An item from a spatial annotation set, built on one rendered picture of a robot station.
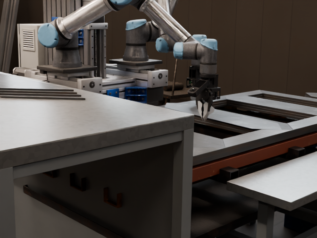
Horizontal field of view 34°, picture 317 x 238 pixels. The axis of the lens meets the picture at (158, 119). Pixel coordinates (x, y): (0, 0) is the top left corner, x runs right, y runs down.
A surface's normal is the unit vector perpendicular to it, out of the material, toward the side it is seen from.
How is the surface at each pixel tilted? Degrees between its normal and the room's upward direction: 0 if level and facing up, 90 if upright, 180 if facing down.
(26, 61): 90
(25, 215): 90
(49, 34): 94
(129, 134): 90
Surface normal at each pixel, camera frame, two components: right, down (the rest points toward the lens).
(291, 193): 0.02, -0.98
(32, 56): -0.68, 0.15
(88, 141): 0.69, 0.17
